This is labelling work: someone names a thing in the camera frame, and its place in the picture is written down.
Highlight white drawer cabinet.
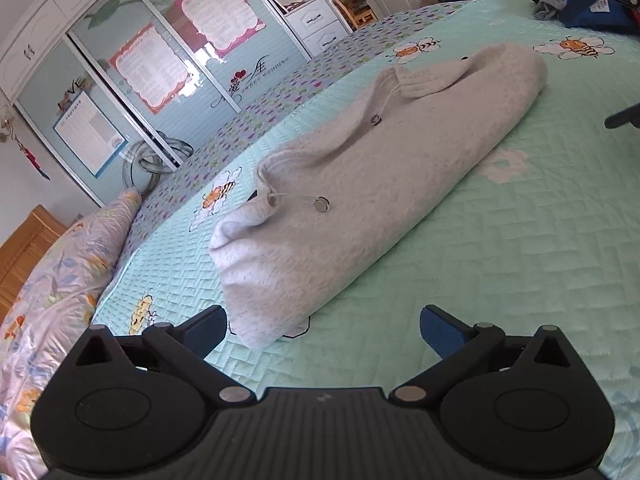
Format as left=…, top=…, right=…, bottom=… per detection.
left=284, top=0, right=354, bottom=59

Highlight wooden headboard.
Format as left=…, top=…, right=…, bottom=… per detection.
left=0, top=204, right=69, bottom=317

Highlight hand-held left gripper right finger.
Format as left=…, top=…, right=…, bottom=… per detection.
left=387, top=304, right=571, bottom=407

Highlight blue-framed white poster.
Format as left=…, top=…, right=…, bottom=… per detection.
left=51, top=91, right=129, bottom=179

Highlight red hanging ornament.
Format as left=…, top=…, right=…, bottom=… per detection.
left=14, top=131, right=52, bottom=182

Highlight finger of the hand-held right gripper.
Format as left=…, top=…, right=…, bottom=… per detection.
left=604, top=104, right=640, bottom=130

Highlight wooden chair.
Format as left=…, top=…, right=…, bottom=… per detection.
left=331, top=0, right=379, bottom=32

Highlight blue garment with white label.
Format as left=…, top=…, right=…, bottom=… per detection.
left=557, top=0, right=640, bottom=37

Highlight pink floral quilt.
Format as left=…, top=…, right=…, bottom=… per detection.
left=0, top=187, right=144, bottom=480

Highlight orange-framed poster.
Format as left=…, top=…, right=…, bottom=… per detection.
left=108, top=21, right=194, bottom=116

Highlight grey hula hoops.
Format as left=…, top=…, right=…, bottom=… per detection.
left=121, top=134, right=194, bottom=194

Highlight pink-framed poster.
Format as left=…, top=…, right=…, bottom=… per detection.
left=174, top=0, right=267, bottom=59

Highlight green bee-print bedspread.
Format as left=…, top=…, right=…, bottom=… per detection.
left=92, top=0, right=640, bottom=480

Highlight light grey drawstring garment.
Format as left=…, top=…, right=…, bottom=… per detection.
left=209, top=42, right=548, bottom=352

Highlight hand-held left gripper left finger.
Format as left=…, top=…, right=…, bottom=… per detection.
left=72, top=304, right=257, bottom=407

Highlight sliding-door wardrobe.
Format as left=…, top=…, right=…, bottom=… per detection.
left=0, top=0, right=312, bottom=207

